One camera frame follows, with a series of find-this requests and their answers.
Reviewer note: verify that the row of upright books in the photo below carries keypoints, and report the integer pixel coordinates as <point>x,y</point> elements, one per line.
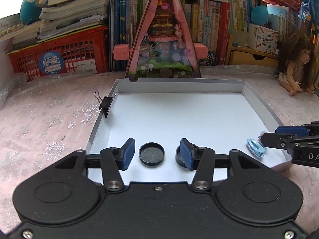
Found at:
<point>214,22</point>

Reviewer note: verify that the wooden drawer box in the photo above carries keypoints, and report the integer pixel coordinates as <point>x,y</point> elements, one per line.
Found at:
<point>251,54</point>

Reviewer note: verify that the red plastic crate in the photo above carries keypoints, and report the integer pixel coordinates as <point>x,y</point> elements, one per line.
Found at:
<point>57,52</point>

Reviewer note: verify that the miniature bicycle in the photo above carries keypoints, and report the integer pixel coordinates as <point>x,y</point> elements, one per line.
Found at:
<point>206,59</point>

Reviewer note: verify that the blue hair clip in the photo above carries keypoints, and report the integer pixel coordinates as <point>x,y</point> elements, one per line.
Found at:
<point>254,148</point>

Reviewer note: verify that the white printed carton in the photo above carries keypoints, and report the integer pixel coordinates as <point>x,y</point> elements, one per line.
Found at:
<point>263,38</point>

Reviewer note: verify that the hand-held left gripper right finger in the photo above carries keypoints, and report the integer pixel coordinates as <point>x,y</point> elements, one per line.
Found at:
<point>186,154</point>

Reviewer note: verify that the long-haired baby doll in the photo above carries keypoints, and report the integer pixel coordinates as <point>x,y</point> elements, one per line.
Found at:
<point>296,62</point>

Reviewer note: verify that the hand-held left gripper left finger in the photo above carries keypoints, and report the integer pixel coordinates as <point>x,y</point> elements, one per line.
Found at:
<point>128,154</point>

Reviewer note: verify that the stack of worn books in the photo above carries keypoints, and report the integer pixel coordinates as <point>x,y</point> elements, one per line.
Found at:
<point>72,7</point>

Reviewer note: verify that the black round lid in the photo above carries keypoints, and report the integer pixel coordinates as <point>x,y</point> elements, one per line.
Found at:
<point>151,153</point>
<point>178,155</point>

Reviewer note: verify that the pink triangular miniature dollhouse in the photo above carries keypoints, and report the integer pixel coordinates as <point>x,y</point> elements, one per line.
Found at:
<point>162,34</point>

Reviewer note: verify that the pink snowflake tablecloth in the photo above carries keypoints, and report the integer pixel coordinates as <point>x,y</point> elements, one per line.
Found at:
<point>44,119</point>

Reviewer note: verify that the black binder clip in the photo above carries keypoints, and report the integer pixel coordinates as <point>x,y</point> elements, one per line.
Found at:
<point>106,103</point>

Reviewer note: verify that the hanging blue packets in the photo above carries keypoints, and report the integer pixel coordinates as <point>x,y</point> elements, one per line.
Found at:
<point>309,5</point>

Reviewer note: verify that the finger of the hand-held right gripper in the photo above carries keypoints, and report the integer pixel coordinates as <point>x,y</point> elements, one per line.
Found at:
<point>274,140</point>
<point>286,130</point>

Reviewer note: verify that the white cardboard box lid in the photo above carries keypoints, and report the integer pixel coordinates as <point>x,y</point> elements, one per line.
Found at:
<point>189,114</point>

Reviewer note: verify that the blue pompom ball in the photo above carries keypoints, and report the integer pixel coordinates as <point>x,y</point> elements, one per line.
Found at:
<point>259,15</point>

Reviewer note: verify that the blue plush toy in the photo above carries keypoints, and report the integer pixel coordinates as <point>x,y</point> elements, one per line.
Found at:
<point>29,5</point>

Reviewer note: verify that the row of blue books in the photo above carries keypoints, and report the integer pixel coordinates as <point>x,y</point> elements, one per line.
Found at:
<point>124,17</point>

